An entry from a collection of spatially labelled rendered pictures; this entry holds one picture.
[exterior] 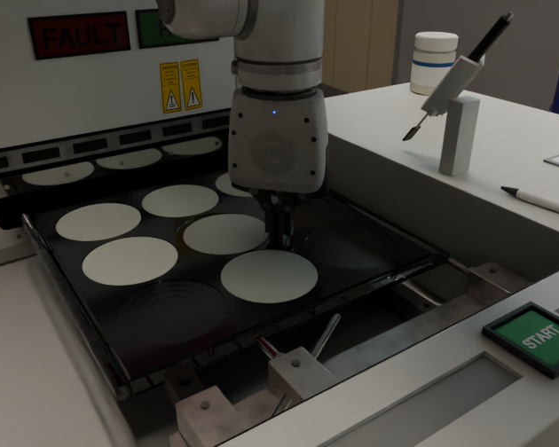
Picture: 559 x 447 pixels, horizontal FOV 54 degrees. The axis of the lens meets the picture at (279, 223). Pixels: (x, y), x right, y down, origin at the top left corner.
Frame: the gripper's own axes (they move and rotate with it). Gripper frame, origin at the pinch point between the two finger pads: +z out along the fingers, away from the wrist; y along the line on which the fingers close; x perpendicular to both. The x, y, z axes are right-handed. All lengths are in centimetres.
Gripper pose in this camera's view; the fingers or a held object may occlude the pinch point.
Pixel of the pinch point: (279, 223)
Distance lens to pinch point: 62.3
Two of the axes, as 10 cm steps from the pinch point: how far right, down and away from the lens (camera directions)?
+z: 0.0, 8.9, 4.6
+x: 2.5, -4.5, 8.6
